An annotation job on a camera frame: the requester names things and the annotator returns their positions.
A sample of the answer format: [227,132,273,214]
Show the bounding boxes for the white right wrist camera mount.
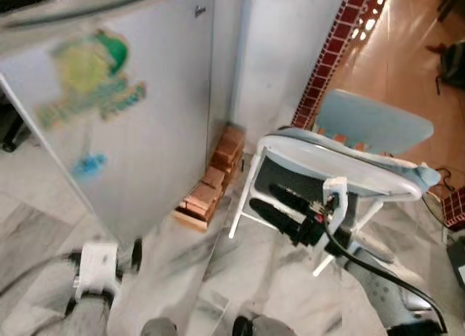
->
[322,176,351,239]

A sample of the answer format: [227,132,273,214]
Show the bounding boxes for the thin black floor cable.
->
[427,167,457,203]

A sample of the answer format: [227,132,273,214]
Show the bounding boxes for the green yellow fridge sticker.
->
[36,31,148,130]

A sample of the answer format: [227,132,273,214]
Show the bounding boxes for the red clay brick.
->
[217,124,247,166]
[182,182,223,206]
[206,158,241,195]
[178,198,216,220]

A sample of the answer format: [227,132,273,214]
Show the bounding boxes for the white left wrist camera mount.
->
[77,241,121,298]

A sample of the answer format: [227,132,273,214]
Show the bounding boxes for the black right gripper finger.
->
[270,183,321,215]
[249,198,305,241]

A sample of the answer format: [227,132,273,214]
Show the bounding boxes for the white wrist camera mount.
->
[322,176,351,239]
[77,241,121,298]

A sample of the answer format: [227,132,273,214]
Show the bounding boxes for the silver white fridge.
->
[0,0,248,244]

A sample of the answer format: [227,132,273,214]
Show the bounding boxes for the black appliance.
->
[0,96,31,153]

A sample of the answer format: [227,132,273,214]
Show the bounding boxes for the small blue fridge sticker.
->
[71,153,110,183]

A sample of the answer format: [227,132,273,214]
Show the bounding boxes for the black bag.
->
[429,41,465,94]

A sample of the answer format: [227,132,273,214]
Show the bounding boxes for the black power adapter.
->
[445,234,465,287]

